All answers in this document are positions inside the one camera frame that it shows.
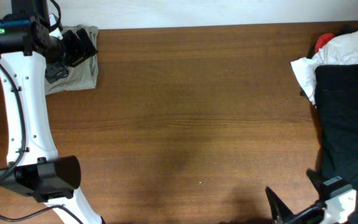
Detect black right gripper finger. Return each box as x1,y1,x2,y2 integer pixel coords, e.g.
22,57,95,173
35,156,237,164
306,169,324,196
265,187,294,224

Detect khaki green shorts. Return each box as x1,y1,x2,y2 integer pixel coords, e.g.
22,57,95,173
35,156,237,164
45,25,99,95

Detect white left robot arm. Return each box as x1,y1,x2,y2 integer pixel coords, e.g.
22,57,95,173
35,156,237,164
0,17,104,223

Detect black folded garment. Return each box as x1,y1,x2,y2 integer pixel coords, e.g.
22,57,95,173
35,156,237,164
314,64,358,223

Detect white crumpled garment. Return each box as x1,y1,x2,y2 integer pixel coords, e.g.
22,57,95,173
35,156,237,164
290,31,358,105

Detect red garment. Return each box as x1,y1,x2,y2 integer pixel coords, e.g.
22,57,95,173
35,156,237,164
314,33,336,53

